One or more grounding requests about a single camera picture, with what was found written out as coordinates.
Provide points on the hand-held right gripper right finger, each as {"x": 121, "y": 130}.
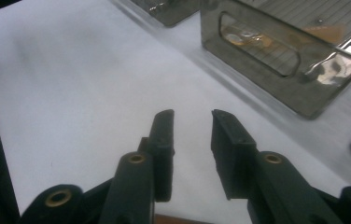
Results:
{"x": 232, "y": 155}

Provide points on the smoky clear plastic bin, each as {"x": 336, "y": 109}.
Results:
{"x": 170, "y": 12}
{"x": 288, "y": 90}

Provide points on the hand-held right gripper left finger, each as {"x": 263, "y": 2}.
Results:
{"x": 162, "y": 155}

